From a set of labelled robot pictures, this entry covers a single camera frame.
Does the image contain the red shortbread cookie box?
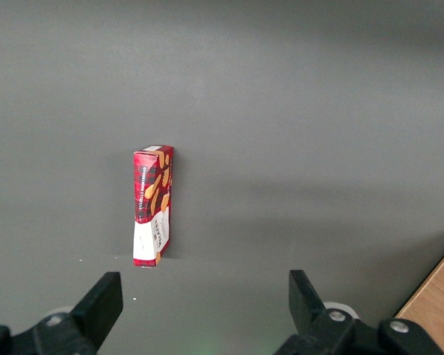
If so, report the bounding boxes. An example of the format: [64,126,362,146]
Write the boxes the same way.
[132,144,176,268]

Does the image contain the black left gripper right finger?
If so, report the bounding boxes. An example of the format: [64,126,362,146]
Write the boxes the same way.
[273,270,444,355]

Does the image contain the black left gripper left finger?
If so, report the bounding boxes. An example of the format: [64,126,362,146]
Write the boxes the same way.
[0,271,124,355]

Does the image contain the wooden drawer cabinet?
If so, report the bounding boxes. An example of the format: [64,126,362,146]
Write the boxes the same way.
[394,239,444,355]

